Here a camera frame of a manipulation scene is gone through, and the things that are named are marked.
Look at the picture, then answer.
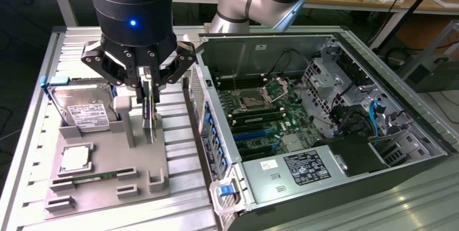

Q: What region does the CPU socket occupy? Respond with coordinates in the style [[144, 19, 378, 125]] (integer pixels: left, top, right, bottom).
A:
[[238, 89, 270, 111]]

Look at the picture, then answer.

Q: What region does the blue expansion slot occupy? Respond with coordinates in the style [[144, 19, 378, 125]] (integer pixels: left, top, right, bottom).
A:
[[232, 128, 274, 142]]

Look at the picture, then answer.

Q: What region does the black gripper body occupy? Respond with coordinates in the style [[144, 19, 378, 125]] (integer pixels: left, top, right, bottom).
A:
[[88, 0, 179, 52]]

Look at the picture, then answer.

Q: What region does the green graphics card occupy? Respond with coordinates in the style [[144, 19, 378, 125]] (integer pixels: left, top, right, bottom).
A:
[[138, 66, 162, 146]]

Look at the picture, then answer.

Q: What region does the silver chipset heatsink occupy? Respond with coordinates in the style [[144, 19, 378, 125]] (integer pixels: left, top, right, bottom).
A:
[[280, 135, 307, 153]]

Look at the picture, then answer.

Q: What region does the silver hard disk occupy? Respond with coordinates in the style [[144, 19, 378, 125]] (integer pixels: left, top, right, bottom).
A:
[[52, 83, 120, 134]]

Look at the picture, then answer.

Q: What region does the grey power supply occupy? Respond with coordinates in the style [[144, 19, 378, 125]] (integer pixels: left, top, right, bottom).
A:
[[242, 145, 351, 205]]

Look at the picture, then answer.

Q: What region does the metal disk bay cage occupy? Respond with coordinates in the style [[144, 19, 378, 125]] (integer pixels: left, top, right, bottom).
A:
[[302, 40, 364, 109]]

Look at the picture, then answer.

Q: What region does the black plastic shroud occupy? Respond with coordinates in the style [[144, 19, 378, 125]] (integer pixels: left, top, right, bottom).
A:
[[318, 136, 391, 178]]

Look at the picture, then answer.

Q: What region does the hard disk drive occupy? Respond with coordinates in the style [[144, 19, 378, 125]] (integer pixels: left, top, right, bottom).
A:
[[40, 76, 126, 130]]

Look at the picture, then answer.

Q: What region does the metal socket cover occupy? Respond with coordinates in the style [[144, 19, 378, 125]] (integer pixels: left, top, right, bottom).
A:
[[263, 77, 294, 102]]

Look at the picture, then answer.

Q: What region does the black slanted pole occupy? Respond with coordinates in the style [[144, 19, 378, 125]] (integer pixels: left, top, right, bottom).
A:
[[368, 0, 451, 49]]

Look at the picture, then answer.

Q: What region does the silver CPU chip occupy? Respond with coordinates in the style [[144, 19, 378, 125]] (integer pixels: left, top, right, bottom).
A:
[[59, 147, 91, 172]]

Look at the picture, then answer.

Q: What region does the black floor box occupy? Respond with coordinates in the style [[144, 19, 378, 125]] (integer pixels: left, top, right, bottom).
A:
[[407, 57, 459, 94]]

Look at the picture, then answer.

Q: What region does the wooden desk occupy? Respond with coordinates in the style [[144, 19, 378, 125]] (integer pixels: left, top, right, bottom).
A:
[[0, 0, 459, 27]]

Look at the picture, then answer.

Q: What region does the blue disk wire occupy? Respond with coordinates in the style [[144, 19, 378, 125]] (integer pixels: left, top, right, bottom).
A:
[[367, 98, 387, 138]]

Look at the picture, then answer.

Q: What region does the grey parts rack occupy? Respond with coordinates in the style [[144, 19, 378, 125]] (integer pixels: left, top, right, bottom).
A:
[[43, 95, 171, 221]]

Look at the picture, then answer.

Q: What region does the green RAM stick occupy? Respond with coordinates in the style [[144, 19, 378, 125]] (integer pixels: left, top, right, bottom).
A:
[[54, 170, 132, 185]]

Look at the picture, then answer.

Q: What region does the aluminium profile frame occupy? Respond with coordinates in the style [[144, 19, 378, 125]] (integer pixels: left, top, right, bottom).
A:
[[396, 20, 459, 82]]

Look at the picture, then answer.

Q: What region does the blue case latch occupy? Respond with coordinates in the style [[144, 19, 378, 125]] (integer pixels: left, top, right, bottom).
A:
[[216, 184, 235, 197]]

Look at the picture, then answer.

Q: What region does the open black PC case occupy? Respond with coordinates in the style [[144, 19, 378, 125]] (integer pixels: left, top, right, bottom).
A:
[[180, 25, 459, 231]]

